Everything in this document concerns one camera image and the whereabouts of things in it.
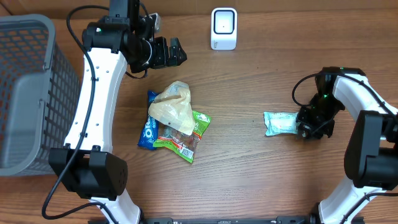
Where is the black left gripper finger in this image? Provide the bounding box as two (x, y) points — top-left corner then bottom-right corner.
(167, 53), (187, 67)
(169, 37), (183, 55)

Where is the teal tissue pack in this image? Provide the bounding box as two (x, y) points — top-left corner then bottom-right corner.
(264, 111), (298, 136)

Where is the beige paper-like bag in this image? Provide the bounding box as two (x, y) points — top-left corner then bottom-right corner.
(148, 81), (195, 135)

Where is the blue Oreo cookie pack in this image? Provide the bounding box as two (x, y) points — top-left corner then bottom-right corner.
(137, 90), (161, 151)

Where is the green snack packet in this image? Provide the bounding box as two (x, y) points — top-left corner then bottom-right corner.
(153, 111), (212, 163)

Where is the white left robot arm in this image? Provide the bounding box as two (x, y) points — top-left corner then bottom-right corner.
(49, 1), (187, 223)

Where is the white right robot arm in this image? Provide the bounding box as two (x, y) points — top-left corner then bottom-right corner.
(296, 67), (397, 224)

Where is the white barcode scanner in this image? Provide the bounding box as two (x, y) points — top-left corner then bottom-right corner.
(210, 7), (238, 50)

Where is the grey plastic mesh basket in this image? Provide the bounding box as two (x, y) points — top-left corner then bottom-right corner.
(1, 14), (80, 177)

